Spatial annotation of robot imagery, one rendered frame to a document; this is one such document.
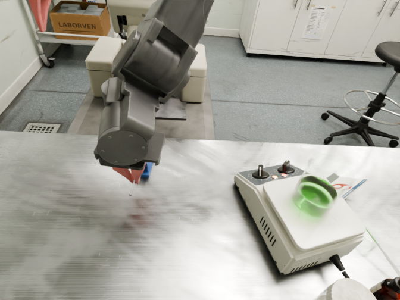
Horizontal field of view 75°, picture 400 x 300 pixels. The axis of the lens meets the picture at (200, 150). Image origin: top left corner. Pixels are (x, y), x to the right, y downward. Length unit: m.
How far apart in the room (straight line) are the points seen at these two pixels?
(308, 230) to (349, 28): 2.87
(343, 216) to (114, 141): 0.35
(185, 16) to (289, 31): 2.63
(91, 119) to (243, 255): 1.05
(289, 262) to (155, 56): 0.34
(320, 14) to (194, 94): 1.88
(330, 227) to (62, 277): 0.40
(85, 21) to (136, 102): 2.20
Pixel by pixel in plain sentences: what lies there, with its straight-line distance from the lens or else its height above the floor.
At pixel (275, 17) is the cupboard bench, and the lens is 2.86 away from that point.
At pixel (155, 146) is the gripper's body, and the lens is 0.43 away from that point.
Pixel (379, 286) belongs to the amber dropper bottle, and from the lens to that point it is 0.50.
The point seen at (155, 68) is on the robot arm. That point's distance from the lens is 0.33.
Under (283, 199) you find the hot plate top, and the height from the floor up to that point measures 0.84.
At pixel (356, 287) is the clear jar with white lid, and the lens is 0.42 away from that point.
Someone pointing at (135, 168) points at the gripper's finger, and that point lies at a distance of 0.43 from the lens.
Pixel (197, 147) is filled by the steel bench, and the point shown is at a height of 0.75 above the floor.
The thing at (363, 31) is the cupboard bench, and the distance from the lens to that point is 3.28.
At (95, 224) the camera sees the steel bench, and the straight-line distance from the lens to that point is 0.50.
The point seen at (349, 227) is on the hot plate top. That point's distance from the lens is 0.46.
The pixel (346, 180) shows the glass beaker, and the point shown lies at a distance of 0.42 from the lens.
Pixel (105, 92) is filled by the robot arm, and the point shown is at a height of 0.97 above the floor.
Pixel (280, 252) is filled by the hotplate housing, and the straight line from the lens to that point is 0.44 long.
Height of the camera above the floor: 1.17
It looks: 44 degrees down
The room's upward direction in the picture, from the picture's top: 7 degrees clockwise
